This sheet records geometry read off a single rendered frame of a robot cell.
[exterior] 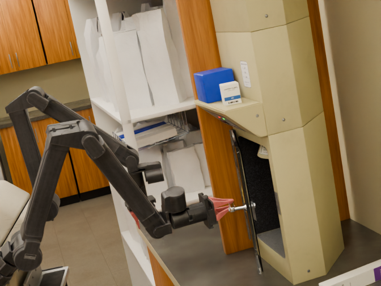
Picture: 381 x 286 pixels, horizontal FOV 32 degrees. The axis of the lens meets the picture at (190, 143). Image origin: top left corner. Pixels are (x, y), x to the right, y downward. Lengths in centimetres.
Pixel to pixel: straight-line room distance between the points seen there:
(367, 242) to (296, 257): 35
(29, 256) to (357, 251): 104
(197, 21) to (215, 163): 48
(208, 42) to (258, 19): 38
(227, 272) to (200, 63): 70
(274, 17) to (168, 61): 127
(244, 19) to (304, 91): 28
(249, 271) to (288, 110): 58
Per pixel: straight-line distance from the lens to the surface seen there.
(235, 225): 237
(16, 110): 226
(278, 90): 193
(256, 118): 192
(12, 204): 208
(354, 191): 253
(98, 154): 180
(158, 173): 230
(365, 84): 227
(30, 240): 191
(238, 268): 227
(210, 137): 227
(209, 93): 206
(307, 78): 204
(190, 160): 322
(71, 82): 739
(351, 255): 225
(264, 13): 191
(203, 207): 203
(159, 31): 311
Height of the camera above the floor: 184
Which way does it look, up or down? 12 degrees down
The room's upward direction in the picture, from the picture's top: 11 degrees counter-clockwise
